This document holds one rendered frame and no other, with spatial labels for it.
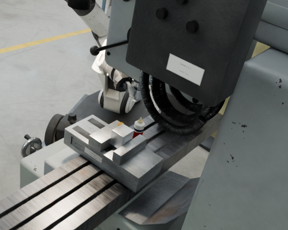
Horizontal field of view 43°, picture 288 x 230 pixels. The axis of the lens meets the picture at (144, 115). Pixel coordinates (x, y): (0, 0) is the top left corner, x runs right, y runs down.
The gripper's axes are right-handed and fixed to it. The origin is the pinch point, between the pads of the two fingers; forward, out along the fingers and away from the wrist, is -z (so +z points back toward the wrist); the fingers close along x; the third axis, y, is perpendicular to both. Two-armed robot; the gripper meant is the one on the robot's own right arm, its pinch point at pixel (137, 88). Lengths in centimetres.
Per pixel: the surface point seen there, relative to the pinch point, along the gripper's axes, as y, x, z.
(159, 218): 30.2, -3.2, -29.9
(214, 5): -45, -22, -45
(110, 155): 23.1, -8.8, -4.7
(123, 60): -12.7, -9.4, -3.3
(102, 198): 29.9, -16.5, -15.9
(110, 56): -12.0, -11.1, 1.4
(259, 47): 31, 156, 74
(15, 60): 127, 31, 260
